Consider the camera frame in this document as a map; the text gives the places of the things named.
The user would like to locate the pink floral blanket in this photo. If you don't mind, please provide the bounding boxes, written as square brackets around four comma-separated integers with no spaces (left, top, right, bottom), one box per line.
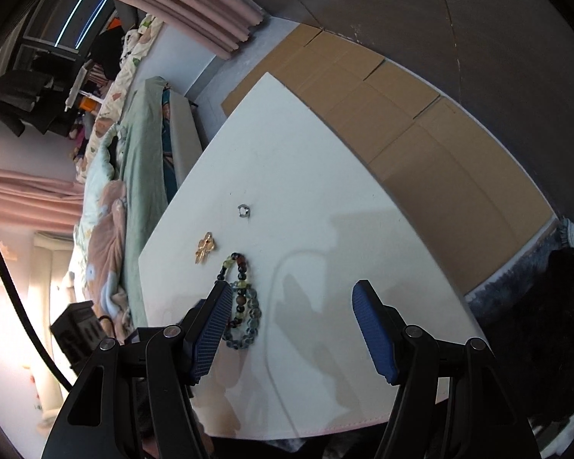
[85,179,131,341]

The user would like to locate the window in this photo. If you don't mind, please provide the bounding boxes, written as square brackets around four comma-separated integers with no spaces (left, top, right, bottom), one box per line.
[21,0,118,54]

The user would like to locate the pink curtain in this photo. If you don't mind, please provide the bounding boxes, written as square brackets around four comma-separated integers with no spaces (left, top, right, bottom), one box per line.
[0,163,85,231]
[74,0,267,61]

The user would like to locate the dark hanging clothes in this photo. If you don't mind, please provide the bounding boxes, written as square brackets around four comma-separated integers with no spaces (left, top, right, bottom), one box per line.
[0,55,85,137]

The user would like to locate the teal printed bedsheet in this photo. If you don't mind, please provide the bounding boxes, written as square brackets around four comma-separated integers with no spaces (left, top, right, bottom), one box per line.
[160,87,181,193]

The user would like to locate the black cable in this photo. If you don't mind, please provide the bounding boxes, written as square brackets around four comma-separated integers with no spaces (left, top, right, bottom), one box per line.
[0,217,75,391]

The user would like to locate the white table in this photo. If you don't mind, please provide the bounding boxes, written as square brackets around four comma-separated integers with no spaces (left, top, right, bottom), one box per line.
[139,72,487,441]

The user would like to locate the flattened cardboard sheet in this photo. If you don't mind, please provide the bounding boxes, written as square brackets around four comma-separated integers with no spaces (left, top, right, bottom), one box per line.
[220,23,556,298]

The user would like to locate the floral printed quilt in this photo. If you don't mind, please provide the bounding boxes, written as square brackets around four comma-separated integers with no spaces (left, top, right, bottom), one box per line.
[74,12,166,183]

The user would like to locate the white padded headboard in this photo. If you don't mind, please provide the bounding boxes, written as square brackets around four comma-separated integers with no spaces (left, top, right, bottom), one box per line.
[29,232,78,412]

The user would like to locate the pale green quilt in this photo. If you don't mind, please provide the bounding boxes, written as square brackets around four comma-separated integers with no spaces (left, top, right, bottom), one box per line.
[73,122,126,269]

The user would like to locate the black bag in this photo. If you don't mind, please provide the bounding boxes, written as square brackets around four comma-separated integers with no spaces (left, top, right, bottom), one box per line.
[88,16,128,80]

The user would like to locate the gold brooch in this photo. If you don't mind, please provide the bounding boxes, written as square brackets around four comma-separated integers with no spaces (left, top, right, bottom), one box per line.
[194,231,217,265]

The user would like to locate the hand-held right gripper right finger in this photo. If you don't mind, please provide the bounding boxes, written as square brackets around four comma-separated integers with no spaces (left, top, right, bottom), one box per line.
[351,278,541,459]

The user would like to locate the green bedsheet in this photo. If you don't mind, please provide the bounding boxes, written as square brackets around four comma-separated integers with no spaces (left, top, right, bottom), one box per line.
[119,76,174,332]

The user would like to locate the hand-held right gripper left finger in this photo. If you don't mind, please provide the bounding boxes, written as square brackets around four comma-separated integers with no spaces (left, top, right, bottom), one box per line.
[41,280,235,459]

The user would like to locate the multicolour bead bracelet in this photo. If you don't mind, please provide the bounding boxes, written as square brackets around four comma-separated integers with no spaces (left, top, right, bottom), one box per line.
[216,251,250,333]

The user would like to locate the white rack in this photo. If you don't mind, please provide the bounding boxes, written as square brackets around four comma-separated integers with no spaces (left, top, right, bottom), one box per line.
[64,61,107,114]

